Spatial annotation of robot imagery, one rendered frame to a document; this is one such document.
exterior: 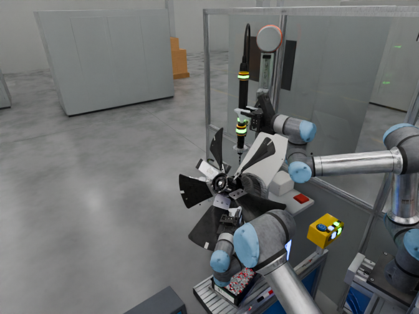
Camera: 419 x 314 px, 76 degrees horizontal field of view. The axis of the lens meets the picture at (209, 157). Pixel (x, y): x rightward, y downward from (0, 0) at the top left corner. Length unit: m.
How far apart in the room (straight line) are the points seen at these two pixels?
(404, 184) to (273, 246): 0.65
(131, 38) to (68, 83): 1.65
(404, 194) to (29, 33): 12.70
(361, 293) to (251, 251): 0.83
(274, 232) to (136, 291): 1.87
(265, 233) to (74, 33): 5.95
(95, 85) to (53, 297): 4.74
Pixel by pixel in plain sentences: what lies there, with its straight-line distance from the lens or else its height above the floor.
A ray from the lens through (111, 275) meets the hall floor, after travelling 2.74.
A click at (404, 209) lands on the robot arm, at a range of 1.37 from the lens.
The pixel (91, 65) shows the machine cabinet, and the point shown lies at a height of 1.02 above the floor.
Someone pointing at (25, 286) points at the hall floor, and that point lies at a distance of 2.99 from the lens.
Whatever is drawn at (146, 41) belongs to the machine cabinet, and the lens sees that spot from 6.81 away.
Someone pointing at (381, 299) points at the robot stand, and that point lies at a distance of 1.51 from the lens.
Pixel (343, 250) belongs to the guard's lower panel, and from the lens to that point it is 2.18.
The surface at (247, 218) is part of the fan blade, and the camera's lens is 1.34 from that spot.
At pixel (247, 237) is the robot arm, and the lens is 0.82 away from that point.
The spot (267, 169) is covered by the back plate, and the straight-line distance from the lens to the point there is 1.68.
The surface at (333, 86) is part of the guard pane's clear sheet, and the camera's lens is 1.79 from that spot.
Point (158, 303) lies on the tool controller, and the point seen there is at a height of 1.24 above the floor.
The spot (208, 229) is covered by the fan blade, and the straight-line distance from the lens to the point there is 1.51.
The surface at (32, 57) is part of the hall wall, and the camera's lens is 13.09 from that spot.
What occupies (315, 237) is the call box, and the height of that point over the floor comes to 1.02.
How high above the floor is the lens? 2.06
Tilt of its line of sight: 29 degrees down
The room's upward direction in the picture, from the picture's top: 1 degrees counter-clockwise
